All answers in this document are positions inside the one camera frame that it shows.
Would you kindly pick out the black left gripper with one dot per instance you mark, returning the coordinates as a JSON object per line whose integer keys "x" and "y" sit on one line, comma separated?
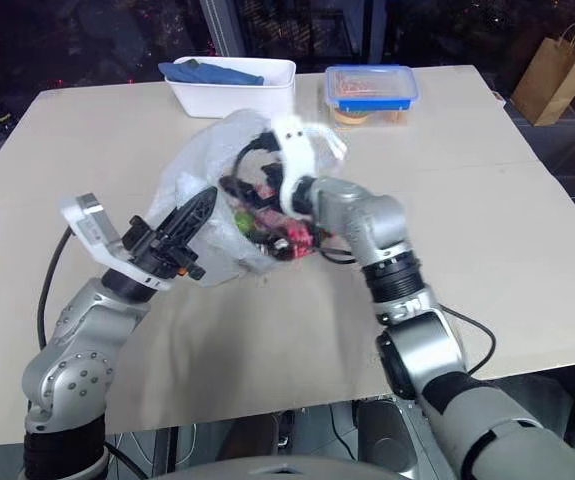
{"x": 159, "y": 252}

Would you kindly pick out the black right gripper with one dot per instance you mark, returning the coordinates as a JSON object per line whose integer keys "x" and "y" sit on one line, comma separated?
{"x": 273, "y": 175}

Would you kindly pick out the translucent white plastic bag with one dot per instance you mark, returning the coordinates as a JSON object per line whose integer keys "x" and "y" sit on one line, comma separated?
{"x": 192, "y": 155}

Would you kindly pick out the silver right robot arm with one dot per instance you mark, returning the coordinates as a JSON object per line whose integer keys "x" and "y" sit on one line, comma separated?
{"x": 367, "y": 215}

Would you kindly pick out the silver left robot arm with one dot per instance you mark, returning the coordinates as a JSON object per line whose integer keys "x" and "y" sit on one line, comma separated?
{"x": 82, "y": 325}

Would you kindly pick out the green item in bag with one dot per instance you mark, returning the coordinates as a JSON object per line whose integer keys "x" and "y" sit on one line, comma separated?
{"x": 243, "y": 221}

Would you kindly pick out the red packaged items in bag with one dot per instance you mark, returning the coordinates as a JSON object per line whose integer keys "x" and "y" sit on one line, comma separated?
{"x": 292, "y": 232}

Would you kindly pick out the brown paper shopping bag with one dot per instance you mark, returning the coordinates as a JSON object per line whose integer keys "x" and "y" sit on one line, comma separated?
{"x": 552, "y": 80}

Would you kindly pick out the white plastic bin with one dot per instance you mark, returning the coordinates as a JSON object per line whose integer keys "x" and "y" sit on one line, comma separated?
{"x": 247, "y": 97}

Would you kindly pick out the blue folded cloth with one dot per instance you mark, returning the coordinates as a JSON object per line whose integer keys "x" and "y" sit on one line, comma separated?
{"x": 217, "y": 75}

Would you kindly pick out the brown tape roll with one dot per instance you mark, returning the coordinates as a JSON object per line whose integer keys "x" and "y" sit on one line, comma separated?
{"x": 351, "y": 119}

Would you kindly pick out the clear box with blue lid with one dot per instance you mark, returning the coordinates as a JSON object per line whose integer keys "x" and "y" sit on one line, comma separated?
{"x": 369, "y": 87}

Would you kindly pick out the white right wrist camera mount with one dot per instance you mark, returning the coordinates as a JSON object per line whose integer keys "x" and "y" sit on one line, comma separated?
{"x": 294, "y": 150}

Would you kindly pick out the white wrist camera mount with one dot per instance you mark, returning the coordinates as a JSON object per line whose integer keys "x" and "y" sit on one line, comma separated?
{"x": 92, "y": 225}
{"x": 294, "y": 150}

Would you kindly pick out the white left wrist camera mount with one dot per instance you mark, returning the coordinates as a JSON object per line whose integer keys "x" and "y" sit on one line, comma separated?
{"x": 92, "y": 225}

